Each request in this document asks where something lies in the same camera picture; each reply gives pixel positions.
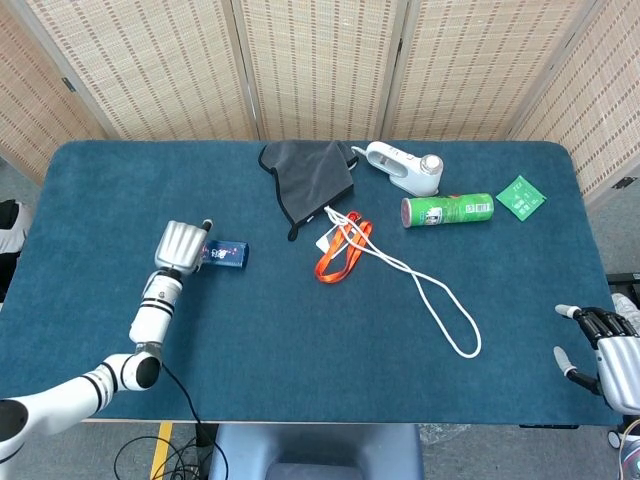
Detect grey cloth with black trim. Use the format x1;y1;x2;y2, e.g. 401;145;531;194
257;140;360;243

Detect orange lanyard strap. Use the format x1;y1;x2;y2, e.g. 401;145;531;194
313;211;374;284

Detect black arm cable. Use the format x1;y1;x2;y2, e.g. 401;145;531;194
160;363;231;480

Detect blue glasses case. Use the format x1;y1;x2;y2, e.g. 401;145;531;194
199;239;250;271

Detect white and black object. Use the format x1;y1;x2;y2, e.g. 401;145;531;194
0;199;34;256

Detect white rope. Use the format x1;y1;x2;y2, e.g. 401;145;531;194
323;205;483;359

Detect white handheld garment steamer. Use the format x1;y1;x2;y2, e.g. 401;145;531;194
351;141;445;197

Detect woven bamboo folding screen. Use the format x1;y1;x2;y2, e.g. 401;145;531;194
0;0;640;201

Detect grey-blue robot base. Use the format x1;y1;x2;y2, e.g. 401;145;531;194
207;423;425;480

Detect black floor cables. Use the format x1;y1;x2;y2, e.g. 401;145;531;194
113;434;211;480

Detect blue table mat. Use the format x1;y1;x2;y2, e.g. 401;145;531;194
0;139;617;426

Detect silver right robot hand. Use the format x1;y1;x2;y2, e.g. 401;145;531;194
553;303;640;414

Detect green chips can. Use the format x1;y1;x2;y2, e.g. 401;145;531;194
400;192;496;229

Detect white sneaker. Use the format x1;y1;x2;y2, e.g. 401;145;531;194
612;293;640;334

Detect white badge card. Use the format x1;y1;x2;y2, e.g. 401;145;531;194
315;227;346;251

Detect green foil sachet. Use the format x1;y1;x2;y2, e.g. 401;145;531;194
495;174;548;222

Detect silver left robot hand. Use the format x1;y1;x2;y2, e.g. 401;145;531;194
153;218;214;275

